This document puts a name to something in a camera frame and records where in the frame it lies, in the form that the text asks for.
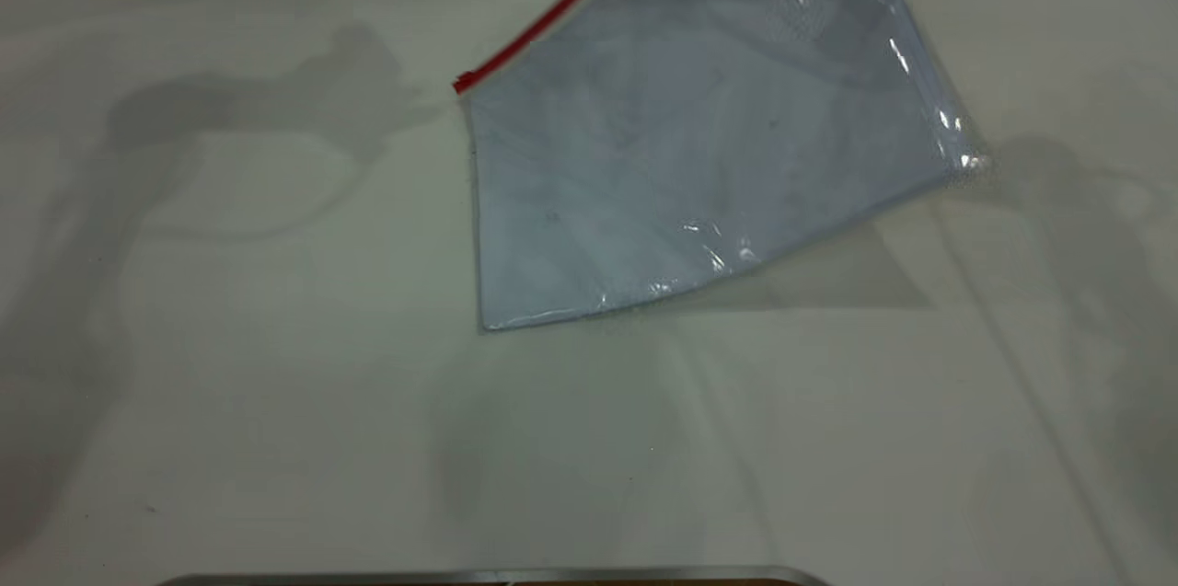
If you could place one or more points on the clear zipper bag red strip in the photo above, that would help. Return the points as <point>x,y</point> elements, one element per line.
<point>699,135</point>

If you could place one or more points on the silver metal frame edge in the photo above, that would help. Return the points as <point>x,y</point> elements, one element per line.
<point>497,578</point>

